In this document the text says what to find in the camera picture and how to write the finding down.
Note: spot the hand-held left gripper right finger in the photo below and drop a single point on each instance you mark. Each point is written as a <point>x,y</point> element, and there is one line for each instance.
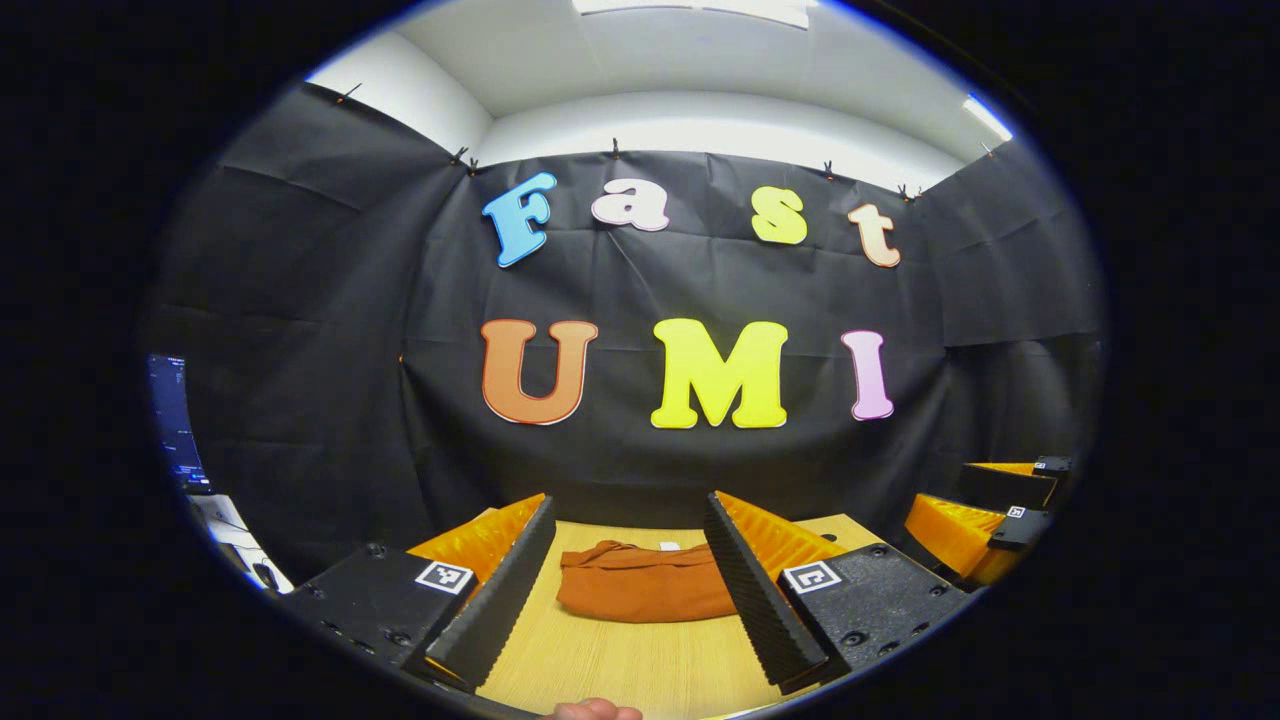
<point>750,600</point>

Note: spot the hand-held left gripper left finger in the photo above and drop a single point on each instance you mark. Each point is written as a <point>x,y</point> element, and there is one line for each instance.
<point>510,590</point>

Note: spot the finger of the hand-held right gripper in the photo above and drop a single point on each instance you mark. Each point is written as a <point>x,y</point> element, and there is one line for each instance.
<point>1020,528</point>
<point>1005,488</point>

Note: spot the rust orange button shirt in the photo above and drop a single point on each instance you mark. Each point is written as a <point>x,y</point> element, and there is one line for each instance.
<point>650,590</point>

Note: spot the white side desk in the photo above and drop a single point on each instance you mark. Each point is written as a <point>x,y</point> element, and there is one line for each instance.
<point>235,540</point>

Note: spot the narrow ceiling light strip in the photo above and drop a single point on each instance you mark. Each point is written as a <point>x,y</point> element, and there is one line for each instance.
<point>988,118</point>

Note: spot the dark computer screen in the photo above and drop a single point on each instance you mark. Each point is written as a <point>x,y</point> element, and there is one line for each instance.
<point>178,420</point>

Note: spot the row of black cloth clips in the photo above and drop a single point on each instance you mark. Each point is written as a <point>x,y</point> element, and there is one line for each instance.
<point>615,150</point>

